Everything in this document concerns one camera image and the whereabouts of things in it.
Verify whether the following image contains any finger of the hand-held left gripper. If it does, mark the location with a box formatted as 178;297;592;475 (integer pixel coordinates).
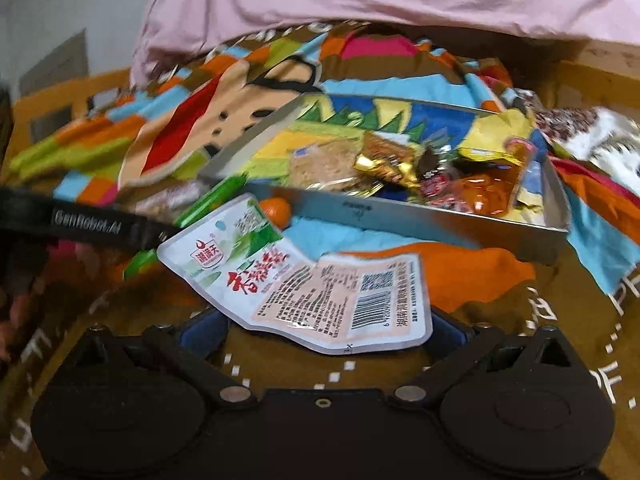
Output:
0;186;184;253

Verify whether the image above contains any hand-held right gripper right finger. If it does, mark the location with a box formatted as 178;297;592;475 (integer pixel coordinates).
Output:
391;309;587;409

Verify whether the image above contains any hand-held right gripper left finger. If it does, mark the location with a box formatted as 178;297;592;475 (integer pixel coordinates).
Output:
65;309;256;409

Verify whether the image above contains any white barcode snack packet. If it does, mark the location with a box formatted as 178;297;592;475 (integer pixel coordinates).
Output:
156;195;433;356

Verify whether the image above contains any green sausage stick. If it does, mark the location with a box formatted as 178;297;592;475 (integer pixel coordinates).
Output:
122;172;248;281

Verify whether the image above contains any cartoon print tin box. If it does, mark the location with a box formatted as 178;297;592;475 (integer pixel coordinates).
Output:
197;92;572;266

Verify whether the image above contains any gold snack packet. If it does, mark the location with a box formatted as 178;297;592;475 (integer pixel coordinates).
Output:
352;132;426;196

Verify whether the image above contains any rice cracker packet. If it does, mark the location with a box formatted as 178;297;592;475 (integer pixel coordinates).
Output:
287;142;371;191

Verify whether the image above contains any colourful printed blanket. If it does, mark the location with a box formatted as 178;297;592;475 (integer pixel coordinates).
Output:
0;20;640;480

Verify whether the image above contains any clear nut bar packet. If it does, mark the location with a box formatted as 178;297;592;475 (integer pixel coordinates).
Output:
132;182;211;221

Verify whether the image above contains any small orange ball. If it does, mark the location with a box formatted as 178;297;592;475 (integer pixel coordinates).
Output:
260;197;292;228

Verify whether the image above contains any orange jelly packet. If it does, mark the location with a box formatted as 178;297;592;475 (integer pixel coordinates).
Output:
457;137;538;218

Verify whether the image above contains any small red snack packet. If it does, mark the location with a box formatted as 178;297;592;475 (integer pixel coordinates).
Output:
420;170;461;206

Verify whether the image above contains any yellow wrapper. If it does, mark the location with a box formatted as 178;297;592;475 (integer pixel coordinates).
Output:
460;109;536;161

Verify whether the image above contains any white brown snack bag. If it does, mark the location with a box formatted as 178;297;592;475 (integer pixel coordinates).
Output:
515;87;640;181

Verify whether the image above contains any pink bed sheet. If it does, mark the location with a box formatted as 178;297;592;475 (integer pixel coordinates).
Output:
130;0;640;91

